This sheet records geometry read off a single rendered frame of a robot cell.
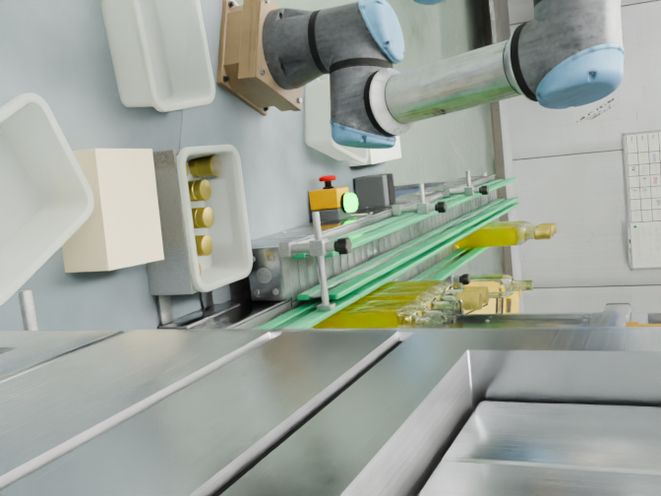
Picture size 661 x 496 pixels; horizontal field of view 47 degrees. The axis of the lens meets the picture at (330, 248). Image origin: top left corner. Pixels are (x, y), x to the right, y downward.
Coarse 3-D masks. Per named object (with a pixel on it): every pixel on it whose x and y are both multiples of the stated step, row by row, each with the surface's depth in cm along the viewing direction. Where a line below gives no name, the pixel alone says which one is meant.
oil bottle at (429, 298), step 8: (368, 296) 145; (376, 296) 145; (384, 296) 144; (392, 296) 143; (400, 296) 142; (408, 296) 142; (416, 296) 141; (424, 296) 141; (432, 296) 142; (432, 304) 141
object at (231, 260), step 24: (240, 168) 129; (216, 192) 131; (240, 192) 129; (216, 216) 131; (240, 216) 130; (192, 240) 116; (216, 240) 132; (240, 240) 131; (192, 264) 116; (216, 264) 133; (240, 264) 131
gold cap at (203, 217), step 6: (192, 210) 125; (198, 210) 124; (204, 210) 124; (210, 210) 125; (192, 216) 124; (198, 216) 124; (204, 216) 124; (210, 216) 125; (198, 222) 124; (204, 222) 124; (210, 222) 125
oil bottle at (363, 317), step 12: (336, 312) 135; (348, 312) 134; (360, 312) 133; (372, 312) 132; (384, 312) 131; (396, 312) 130; (408, 312) 131; (324, 324) 136; (336, 324) 135; (348, 324) 134; (360, 324) 133; (372, 324) 132; (384, 324) 131; (396, 324) 130; (408, 324) 130
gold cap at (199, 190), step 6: (192, 180) 125; (198, 180) 124; (204, 180) 124; (192, 186) 124; (198, 186) 123; (204, 186) 124; (192, 192) 124; (198, 192) 123; (204, 192) 124; (210, 192) 126; (192, 198) 124; (198, 198) 124; (204, 198) 124
